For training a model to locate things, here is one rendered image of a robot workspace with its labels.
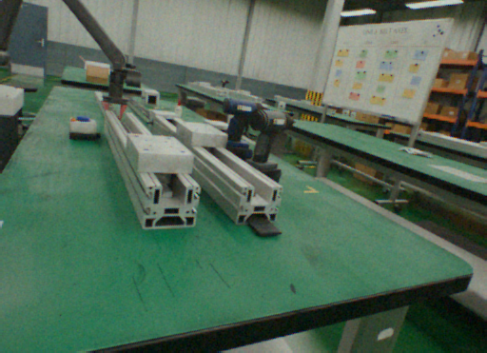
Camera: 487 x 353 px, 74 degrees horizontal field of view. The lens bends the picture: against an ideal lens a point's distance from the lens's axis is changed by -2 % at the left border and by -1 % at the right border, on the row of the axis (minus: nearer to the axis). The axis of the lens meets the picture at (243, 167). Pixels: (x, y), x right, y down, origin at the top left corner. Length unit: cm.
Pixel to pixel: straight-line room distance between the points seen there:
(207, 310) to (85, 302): 15
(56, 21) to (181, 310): 1211
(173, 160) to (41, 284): 31
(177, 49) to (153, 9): 150
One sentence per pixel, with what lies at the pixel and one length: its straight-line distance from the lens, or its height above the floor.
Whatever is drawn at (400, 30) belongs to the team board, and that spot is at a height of 186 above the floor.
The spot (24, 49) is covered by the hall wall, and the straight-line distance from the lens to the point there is 1243.
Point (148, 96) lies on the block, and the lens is 235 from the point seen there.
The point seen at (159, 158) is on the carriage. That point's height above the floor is 89.
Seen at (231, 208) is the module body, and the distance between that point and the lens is 70.
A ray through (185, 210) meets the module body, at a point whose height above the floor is 81.
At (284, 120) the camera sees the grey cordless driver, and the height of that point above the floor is 98.
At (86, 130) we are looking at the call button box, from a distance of 121.
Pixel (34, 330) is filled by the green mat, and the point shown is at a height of 78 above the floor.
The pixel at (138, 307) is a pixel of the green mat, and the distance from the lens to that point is 45.
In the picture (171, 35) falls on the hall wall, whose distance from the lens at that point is 1279.
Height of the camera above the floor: 107
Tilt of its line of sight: 15 degrees down
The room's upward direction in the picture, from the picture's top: 11 degrees clockwise
